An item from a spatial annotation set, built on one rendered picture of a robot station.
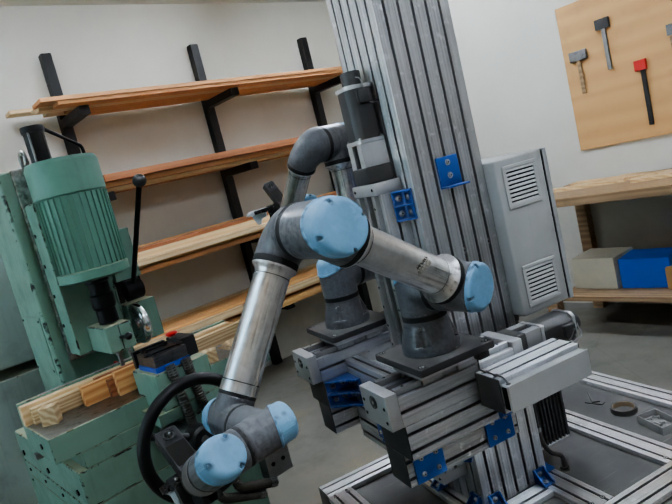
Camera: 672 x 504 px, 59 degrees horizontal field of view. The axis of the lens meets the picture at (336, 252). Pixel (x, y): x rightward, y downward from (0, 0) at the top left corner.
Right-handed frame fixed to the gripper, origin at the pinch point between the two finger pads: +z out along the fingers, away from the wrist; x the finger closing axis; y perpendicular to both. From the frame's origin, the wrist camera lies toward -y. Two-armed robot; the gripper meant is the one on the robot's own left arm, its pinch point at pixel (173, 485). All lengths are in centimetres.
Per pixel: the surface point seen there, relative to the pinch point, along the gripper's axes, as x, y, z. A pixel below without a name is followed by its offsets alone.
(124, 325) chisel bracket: 12.3, -41.9, 18.1
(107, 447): -4.3, -16.0, 18.1
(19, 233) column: 1, -79, 24
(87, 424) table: -6.5, -22.3, 14.6
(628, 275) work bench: 290, 31, 65
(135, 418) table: 3.8, -18.8, 17.0
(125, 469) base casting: -2.3, -9.9, 21.5
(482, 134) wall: 338, -105, 117
